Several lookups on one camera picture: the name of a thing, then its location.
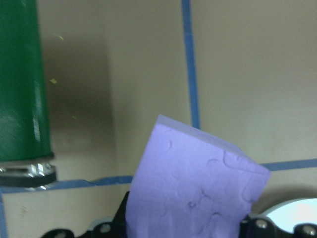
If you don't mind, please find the purple foam cube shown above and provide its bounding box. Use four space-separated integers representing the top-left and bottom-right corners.
125 114 271 238

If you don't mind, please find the green conveyor belt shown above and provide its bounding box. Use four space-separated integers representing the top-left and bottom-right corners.
0 0 58 191

